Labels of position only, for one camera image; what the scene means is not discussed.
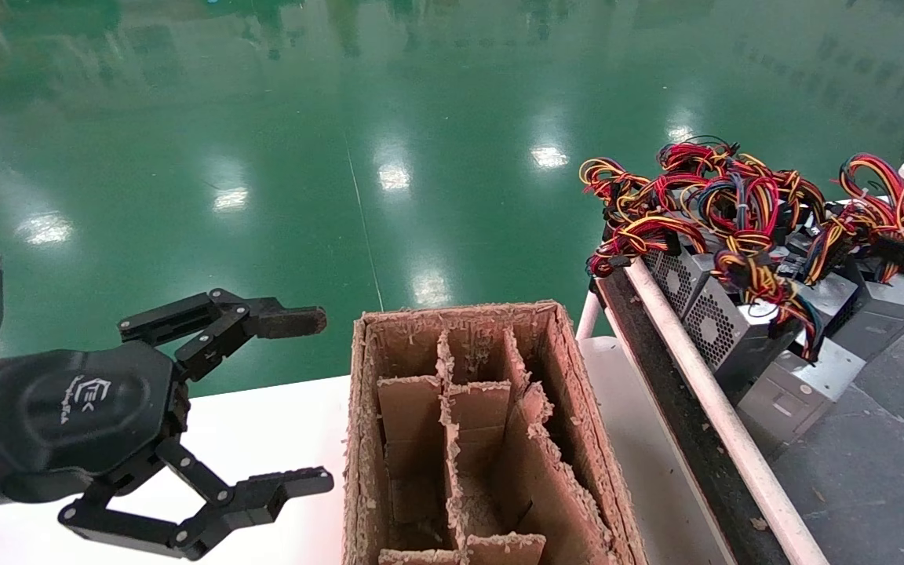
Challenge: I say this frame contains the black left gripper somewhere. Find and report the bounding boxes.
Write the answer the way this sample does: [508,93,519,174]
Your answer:
[0,288,336,562]

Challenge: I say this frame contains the brown cardboard box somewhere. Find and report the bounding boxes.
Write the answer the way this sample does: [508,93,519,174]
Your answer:
[342,300,649,565]

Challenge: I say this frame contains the brown cardboard divider insert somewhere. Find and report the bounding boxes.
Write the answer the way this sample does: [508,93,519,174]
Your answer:
[376,328,616,565]

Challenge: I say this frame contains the long white rack pipe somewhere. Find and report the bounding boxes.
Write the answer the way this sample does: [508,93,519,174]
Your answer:
[623,257,831,565]

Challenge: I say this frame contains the short white rack pipe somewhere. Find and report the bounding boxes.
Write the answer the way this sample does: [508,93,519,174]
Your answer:
[575,292,607,340]

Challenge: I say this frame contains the red yellow black cable bundle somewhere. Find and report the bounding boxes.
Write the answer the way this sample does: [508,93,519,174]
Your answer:
[766,169,827,230]
[580,157,654,230]
[658,140,738,180]

